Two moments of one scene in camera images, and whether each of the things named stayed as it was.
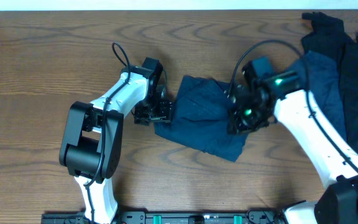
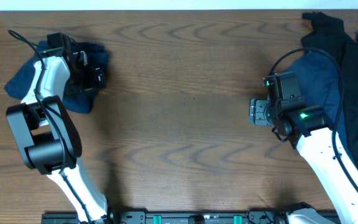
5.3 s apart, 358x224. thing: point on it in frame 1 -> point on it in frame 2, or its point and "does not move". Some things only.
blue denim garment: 317,72 does not move
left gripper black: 155,112 -> 97,77
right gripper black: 237,116 -> 258,112
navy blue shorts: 200,116 -> 77,101
